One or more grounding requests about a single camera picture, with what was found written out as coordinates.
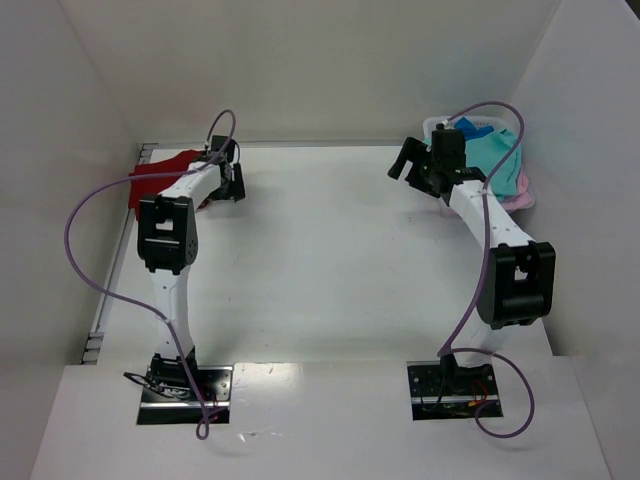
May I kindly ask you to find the red t shirt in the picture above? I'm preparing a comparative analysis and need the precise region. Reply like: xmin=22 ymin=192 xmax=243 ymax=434
xmin=128 ymin=150 xmax=222 ymax=220

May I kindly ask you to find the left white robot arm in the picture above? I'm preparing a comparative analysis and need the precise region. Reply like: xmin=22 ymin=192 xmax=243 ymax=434
xmin=129 ymin=135 xmax=245 ymax=398

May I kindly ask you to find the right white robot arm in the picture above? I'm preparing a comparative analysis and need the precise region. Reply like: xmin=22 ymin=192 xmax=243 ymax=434
xmin=388 ymin=125 xmax=556 ymax=395

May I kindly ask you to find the white plastic laundry basket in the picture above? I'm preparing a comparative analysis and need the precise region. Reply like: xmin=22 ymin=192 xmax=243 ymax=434
xmin=422 ymin=114 xmax=538 ymax=219

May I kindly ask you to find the teal t shirt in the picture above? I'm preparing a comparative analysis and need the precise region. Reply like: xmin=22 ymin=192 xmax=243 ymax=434
xmin=465 ymin=129 xmax=521 ymax=197

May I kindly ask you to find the blue t shirt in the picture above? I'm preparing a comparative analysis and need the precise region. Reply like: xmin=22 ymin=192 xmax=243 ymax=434
xmin=454 ymin=117 xmax=494 ymax=142

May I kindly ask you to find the pink t shirt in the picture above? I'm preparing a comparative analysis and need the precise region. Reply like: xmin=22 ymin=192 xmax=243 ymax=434
xmin=500 ymin=170 xmax=535 ymax=212

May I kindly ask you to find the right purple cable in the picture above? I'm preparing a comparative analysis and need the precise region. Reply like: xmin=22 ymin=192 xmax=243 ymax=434
xmin=437 ymin=101 xmax=536 ymax=439

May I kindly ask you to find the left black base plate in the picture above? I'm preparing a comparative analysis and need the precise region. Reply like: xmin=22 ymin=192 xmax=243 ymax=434
xmin=136 ymin=366 xmax=234 ymax=426

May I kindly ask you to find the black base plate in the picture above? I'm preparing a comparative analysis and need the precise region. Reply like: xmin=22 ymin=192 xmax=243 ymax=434
xmin=136 ymin=366 xmax=234 ymax=426
xmin=407 ymin=361 xmax=503 ymax=421

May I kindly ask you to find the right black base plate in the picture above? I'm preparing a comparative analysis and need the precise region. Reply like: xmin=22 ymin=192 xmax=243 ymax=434
xmin=407 ymin=361 xmax=503 ymax=421

